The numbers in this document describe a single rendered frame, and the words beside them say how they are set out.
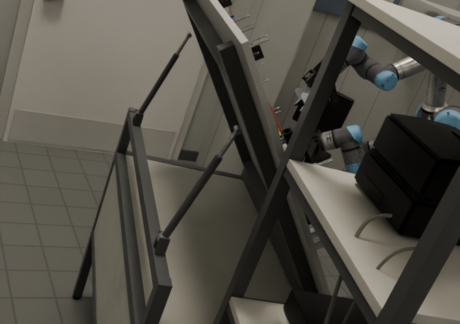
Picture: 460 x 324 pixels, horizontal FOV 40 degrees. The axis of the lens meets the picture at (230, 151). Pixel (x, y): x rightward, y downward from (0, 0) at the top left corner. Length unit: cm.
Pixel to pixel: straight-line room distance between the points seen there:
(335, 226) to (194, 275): 97
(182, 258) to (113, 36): 230
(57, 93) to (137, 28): 67
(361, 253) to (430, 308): 15
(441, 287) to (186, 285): 104
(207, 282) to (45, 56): 241
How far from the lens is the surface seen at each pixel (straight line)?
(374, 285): 111
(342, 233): 122
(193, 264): 218
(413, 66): 256
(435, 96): 291
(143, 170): 221
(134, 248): 215
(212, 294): 208
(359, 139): 251
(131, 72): 434
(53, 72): 423
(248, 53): 142
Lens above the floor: 197
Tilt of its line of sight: 22 degrees down
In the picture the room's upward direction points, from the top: 21 degrees clockwise
